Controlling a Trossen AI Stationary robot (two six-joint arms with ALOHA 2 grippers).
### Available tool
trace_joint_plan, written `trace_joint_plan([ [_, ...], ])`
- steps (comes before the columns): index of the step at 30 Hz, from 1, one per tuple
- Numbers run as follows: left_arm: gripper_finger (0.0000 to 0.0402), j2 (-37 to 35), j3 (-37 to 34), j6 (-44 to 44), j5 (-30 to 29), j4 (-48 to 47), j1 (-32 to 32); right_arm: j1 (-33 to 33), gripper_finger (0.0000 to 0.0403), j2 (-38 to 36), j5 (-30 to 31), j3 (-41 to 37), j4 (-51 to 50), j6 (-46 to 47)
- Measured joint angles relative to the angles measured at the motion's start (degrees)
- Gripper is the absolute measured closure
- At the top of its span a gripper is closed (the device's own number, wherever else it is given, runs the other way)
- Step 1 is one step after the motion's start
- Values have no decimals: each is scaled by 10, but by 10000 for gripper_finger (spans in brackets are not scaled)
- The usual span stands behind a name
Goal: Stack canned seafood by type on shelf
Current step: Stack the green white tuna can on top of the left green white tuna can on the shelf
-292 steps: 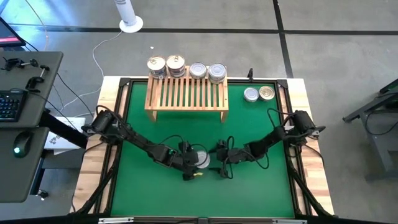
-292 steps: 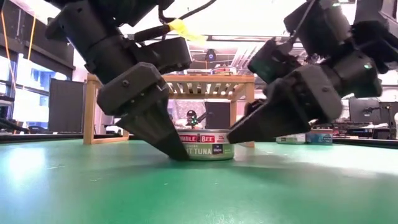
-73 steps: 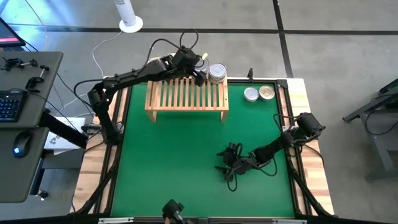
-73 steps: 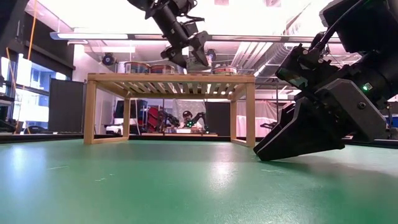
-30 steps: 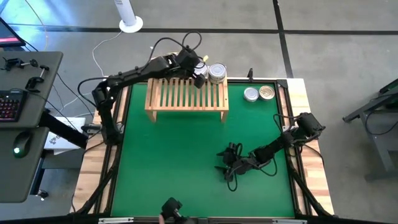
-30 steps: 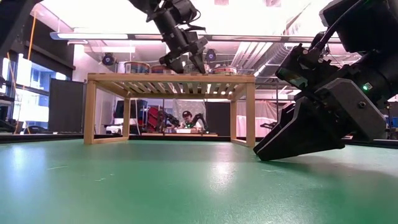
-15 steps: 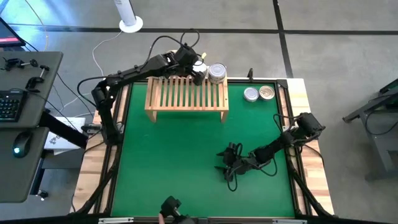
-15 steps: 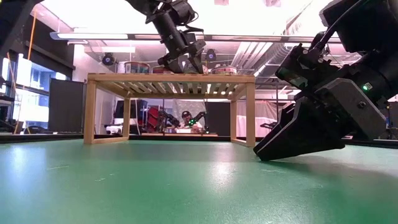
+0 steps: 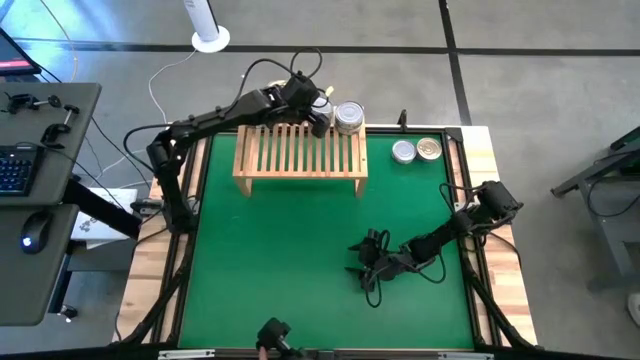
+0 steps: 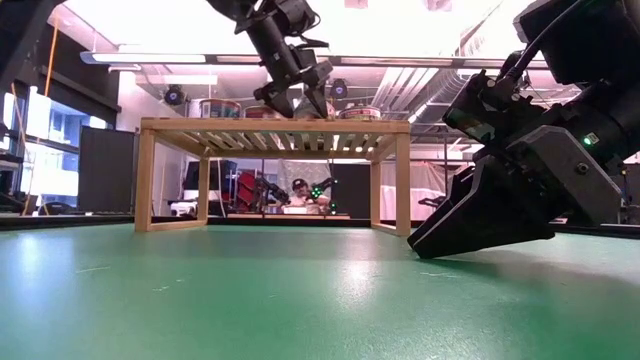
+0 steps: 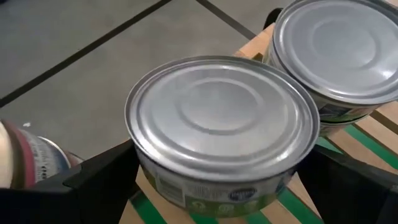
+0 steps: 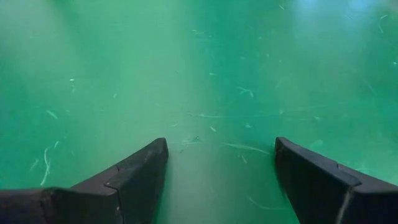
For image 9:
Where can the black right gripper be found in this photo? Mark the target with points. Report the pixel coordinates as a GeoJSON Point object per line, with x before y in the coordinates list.
{"type": "Point", "coordinates": [380, 265]}

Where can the dark grey desk panel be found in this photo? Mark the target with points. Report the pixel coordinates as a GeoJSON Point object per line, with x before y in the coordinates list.
{"type": "Point", "coordinates": [30, 285]}
{"type": "Point", "coordinates": [75, 165]}

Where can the wooden slatted shelf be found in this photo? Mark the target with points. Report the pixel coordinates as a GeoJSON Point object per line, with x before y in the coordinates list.
{"type": "Point", "coordinates": [300, 172]}

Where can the blue and red fish can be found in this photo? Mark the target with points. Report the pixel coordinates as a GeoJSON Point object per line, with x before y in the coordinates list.
{"type": "Point", "coordinates": [429, 149]}

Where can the black desk beam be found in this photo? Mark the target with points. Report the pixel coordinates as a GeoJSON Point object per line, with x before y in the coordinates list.
{"type": "Point", "coordinates": [100, 207]}

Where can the dark laptop screen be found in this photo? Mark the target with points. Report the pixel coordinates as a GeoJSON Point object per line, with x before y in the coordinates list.
{"type": "Point", "coordinates": [15, 55]}

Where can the small black clip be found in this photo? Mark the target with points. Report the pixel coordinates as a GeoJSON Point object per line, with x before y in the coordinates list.
{"type": "Point", "coordinates": [402, 120]}

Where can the small yellow tag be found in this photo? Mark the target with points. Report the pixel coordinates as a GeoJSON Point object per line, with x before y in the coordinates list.
{"type": "Point", "coordinates": [329, 91]}

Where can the white cardboard box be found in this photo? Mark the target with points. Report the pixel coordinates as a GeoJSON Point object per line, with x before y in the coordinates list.
{"type": "Point", "coordinates": [87, 227]}

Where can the green table mat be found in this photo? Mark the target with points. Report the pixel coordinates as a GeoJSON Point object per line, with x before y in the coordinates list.
{"type": "Point", "coordinates": [300, 250]}

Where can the black knob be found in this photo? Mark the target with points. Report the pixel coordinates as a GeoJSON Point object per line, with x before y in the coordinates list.
{"type": "Point", "coordinates": [69, 312]}

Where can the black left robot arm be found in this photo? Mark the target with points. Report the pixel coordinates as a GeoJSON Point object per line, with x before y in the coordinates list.
{"type": "Point", "coordinates": [220, 117]}

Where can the white post with round base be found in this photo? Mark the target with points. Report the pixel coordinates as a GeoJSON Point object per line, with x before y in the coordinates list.
{"type": "Point", "coordinates": [210, 40]}

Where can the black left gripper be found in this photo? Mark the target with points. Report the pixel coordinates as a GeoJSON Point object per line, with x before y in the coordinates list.
{"type": "Point", "coordinates": [300, 95]}

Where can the black metal stand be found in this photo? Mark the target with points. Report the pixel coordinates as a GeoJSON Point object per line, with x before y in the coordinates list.
{"type": "Point", "coordinates": [620, 225]}

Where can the black table-level camera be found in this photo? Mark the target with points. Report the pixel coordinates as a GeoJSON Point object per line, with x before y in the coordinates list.
{"type": "Point", "coordinates": [272, 334]}

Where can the black backlit keyboard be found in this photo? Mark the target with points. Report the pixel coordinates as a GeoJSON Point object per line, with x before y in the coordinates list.
{"type": "Point", "coordinates": [17, 170]}

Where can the black desk clamp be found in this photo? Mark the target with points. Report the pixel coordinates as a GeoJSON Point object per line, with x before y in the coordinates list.
{"type": "Point", "coordinates": [52, 134]}
{"type": "Point", "coordinates": [15, 103]}

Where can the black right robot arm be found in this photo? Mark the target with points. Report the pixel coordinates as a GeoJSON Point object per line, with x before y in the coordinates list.
{"type": "Point", "coordinates": [440, 237]}

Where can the black computer mouse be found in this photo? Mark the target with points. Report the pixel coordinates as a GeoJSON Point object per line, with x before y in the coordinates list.
{"type": "Point", "coordinates": [36, 232]}

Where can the black table frame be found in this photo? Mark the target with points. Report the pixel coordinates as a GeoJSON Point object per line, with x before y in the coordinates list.
{"type": "Point", "coordinates": [452, 134]}

